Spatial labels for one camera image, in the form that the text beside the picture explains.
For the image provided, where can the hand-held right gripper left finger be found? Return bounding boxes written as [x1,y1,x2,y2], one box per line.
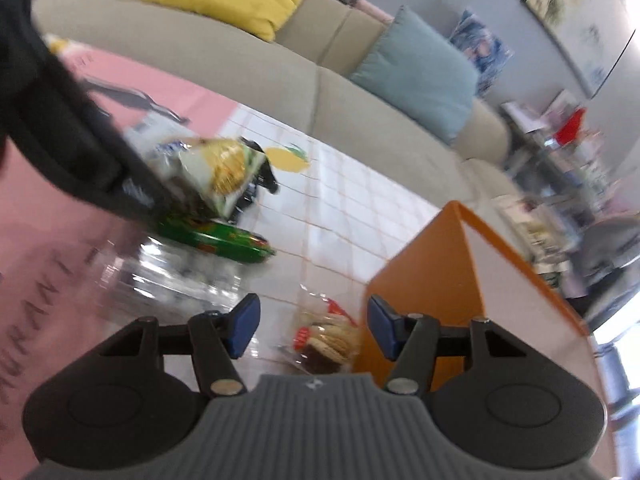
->
[92,294,262,396]

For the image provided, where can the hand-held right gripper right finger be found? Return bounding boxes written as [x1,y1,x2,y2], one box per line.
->
[367,296,533,396]

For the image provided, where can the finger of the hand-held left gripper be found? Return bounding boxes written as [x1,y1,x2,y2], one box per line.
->
[75,167,176,223]

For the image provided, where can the white blue snack packet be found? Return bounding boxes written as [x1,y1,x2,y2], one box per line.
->
[122,120,193,161]

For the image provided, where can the round cookie pack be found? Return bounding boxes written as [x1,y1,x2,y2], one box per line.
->
[275,282,363,375]

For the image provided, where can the orange cardboard box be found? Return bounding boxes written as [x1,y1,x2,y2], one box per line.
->
[357,200,592,393]

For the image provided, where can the shiny green snack packet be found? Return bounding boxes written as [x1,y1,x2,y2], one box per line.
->
[152,212,277,264]

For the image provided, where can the yellow green snack packet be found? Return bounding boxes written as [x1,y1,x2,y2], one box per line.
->
[177,137,268,218]

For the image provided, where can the clear snack packet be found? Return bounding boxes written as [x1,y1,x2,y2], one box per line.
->
[112,240,256,321]

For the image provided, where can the black snack packet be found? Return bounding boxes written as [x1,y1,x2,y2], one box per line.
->
[235,140,281,221]

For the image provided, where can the checked pink tablecloth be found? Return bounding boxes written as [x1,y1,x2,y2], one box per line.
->
[0,35,501,441]

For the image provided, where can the stack of books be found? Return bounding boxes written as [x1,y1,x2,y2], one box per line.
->
[492,195,556,266]

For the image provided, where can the beige sofa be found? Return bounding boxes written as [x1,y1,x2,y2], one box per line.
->
[30,0,536,261]

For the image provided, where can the grey desk chair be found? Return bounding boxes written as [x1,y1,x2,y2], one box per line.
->
[575,212,640,311]

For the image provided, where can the teal pillow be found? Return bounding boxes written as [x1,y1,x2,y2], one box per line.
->
[350,5,481,143]

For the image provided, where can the red hanging ornament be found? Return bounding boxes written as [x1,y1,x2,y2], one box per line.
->
[554,109,587,143]

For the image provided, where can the printed figure pillow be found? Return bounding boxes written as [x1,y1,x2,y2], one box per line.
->
[450,10,516,98]

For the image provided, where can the pink bolster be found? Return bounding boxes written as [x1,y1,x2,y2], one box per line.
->
[350,0,396,23]

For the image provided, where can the large framed painting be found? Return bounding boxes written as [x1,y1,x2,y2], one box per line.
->
[520,0,640,100]

